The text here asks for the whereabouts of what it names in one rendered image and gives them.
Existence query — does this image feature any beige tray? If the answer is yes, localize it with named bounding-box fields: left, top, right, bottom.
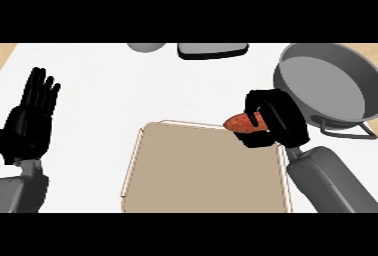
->
left=120, top=119, right=294, bottom=214

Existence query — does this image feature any grey metal pot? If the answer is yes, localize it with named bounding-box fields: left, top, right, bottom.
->
left=272, top=43, right=378, bottom=141

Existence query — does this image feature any orange sweet potato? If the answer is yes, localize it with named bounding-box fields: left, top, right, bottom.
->
left=221, top=111, right=270, bottom=135

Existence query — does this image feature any grey and black appliance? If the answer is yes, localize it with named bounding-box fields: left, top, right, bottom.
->
left=176, top=43, right=251, bottom=61

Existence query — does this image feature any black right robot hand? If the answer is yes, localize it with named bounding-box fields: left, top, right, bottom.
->
left=233, top=88, right=312, bottom=150

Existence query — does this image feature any grey rounded object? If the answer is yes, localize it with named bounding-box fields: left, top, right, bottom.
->
left=125, top=43, right=168, bottom=54

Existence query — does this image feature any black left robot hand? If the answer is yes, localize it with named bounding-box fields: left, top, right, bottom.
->
left=0, top=66, right=62, bottom=166

